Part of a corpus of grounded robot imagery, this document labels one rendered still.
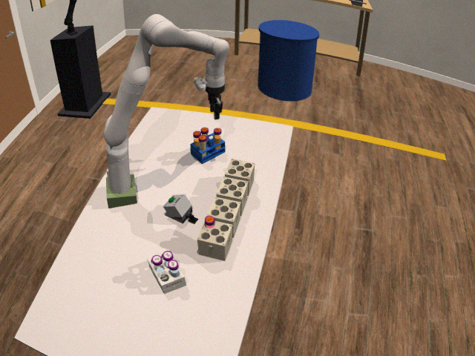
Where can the conical tube with pink liquid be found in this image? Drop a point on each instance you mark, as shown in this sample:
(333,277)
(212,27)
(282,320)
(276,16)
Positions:
(209,221)

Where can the blue tube rack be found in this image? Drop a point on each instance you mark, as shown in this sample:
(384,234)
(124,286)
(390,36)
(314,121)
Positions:
(197,153)

